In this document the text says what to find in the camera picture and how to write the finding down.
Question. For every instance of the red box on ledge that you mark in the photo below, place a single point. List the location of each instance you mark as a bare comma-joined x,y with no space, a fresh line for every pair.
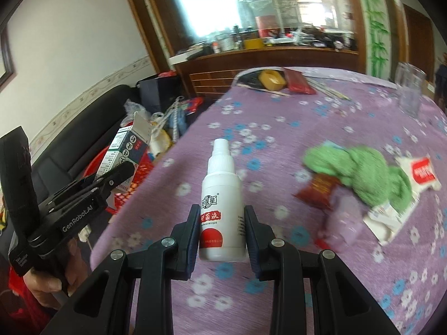
267,27

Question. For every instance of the clear plastic bag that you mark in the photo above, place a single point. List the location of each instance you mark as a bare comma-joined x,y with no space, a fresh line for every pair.
132,111

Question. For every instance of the small white flat box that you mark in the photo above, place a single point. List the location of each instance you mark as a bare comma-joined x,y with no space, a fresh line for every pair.
384,221

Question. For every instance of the black leather sofa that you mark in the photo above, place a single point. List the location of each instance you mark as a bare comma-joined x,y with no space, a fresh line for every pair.
87,122

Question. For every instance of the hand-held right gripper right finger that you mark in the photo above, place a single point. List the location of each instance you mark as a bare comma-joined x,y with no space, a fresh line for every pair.
252,240

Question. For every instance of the red pouch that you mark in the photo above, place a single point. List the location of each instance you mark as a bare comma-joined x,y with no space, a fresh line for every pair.
298,82

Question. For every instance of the yellow box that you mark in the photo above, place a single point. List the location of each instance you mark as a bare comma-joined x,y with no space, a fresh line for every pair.
252,44

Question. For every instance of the white flat tray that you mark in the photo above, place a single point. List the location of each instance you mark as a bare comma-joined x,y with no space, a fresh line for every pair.
187,54

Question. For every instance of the person's left hand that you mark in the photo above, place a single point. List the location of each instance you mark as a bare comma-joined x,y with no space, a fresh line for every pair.
45,282

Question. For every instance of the white medicine box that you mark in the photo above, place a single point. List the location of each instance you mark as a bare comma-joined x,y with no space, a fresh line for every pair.
122,146

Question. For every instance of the dark flat packet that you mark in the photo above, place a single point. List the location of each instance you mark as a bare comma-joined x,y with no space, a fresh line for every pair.
249,78

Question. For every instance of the white spray bottle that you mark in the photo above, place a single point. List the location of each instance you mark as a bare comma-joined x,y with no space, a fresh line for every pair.
220,188

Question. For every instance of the dark red sachet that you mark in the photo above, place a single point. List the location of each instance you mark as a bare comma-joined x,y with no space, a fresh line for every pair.
319,190

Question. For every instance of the white packet red label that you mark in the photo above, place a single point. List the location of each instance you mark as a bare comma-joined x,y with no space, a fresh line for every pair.
422,172

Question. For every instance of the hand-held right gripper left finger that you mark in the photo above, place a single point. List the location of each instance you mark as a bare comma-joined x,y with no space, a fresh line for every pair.
193,240

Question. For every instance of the purple packet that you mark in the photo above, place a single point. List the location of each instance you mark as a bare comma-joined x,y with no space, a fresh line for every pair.
344,216

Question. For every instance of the red plastic basket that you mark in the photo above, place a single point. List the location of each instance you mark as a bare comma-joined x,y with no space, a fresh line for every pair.
124,199

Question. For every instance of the pale chopsticks pair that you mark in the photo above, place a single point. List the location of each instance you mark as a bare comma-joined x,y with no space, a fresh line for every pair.
328,90

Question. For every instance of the large framed wall picture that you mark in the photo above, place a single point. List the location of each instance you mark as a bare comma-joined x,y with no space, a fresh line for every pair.
5,59

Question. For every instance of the yellow tape roll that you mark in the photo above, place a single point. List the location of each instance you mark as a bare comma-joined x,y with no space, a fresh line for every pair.
272,80

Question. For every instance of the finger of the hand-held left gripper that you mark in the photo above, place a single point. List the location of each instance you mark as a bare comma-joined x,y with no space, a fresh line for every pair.
111,178
17,181

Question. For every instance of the brown wooden door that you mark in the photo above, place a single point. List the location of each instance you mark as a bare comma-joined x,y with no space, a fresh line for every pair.
419,42

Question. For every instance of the clear glass mug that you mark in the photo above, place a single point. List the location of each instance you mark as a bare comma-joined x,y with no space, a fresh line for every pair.
412,90

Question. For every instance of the white can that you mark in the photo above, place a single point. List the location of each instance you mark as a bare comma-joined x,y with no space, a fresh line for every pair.
226,44

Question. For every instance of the black shopping bag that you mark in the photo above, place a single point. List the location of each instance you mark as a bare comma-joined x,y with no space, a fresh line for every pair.
157,89

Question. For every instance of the green towel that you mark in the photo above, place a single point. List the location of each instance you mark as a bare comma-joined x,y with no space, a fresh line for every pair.
363,167

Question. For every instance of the wooden glass partition cabinet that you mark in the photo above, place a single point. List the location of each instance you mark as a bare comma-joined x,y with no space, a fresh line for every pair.
209,76

